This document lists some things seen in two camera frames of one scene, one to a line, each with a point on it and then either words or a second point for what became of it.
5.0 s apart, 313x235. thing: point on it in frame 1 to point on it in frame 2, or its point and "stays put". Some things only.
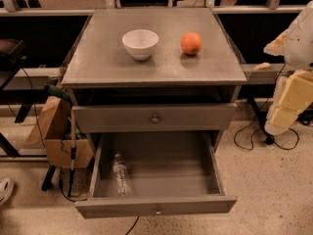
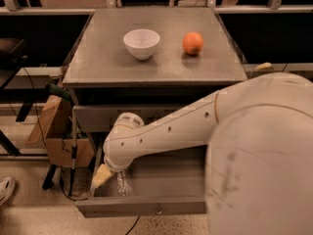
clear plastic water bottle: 120,170 stays put
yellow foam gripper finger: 297,91 to 102,176
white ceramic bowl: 140,43 stays put
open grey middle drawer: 170,173 stays put
